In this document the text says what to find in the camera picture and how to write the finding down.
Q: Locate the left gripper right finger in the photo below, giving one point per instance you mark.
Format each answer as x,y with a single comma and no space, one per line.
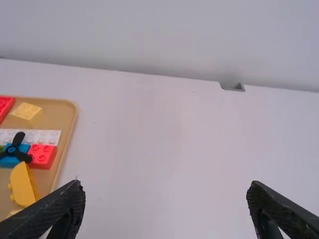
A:
279,209

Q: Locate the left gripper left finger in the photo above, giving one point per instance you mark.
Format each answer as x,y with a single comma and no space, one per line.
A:
37,219

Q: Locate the curved yellow toy brick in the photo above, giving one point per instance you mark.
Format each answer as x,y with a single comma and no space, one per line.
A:
22,184

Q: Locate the red toy brick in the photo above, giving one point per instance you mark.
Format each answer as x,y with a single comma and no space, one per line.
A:
5,107
42,156

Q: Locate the white toy brick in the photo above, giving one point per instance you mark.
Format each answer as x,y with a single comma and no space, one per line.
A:
47,137

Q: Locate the tan tray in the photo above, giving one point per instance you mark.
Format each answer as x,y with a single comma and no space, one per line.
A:
65,119

